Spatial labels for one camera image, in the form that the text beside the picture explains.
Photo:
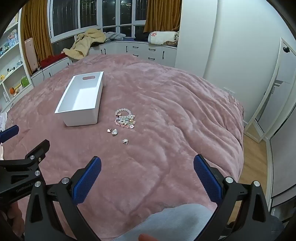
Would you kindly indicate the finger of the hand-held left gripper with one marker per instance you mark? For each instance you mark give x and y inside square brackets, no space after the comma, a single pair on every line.
[38,149]
[10,133]

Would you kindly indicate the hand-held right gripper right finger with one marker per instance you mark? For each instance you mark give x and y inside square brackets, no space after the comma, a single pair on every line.
[207,178]

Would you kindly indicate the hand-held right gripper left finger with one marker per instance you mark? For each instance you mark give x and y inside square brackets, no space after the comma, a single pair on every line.
[87,180]

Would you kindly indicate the small silver charm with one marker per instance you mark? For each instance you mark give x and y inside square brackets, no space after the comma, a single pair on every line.
[125,141]

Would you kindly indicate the clear teardrop pendant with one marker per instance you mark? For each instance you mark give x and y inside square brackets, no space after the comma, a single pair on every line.
[114,132]

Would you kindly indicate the white storage box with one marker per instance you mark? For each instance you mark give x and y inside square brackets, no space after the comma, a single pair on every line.
[79,99]

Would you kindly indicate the person's left hand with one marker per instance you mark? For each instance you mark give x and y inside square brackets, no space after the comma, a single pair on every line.
[15,215]

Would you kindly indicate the white bedding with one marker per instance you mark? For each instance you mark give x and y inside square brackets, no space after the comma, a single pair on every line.
[2,120]

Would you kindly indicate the green box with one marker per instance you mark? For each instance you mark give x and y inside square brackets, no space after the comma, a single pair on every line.
[25,81]

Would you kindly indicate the white bookshelf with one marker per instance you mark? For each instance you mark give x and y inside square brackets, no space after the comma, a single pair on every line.
[11,62]

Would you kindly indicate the pink suitcase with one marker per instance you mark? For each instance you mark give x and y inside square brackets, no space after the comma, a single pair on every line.
[31,54]

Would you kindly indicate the red cloth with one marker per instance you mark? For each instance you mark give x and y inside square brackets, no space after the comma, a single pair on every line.
[52,59]

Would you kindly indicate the pink fleece blanket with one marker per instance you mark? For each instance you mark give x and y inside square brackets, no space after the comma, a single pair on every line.
[161,104]

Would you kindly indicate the white door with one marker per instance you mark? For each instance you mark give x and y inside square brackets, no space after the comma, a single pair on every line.
[275,92]

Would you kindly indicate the mustard curtain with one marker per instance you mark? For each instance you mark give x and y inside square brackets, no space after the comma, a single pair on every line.
[161,14]
[37,25]

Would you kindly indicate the yellow fleece robe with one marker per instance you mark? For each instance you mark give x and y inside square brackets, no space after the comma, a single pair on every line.
[83,44]

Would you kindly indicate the grey cloth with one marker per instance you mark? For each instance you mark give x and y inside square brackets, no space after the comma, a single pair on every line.
[114,36]

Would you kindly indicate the white window seat cabinets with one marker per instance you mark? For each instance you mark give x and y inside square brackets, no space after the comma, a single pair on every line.
[143,51]

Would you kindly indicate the bay window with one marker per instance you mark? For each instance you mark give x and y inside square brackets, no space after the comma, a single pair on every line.
[92,14]

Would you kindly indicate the floral rolled pillow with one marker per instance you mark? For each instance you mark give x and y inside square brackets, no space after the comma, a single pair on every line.
[161,38]

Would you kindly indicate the wall socket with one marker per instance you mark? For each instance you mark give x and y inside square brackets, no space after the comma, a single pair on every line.
[229,90]

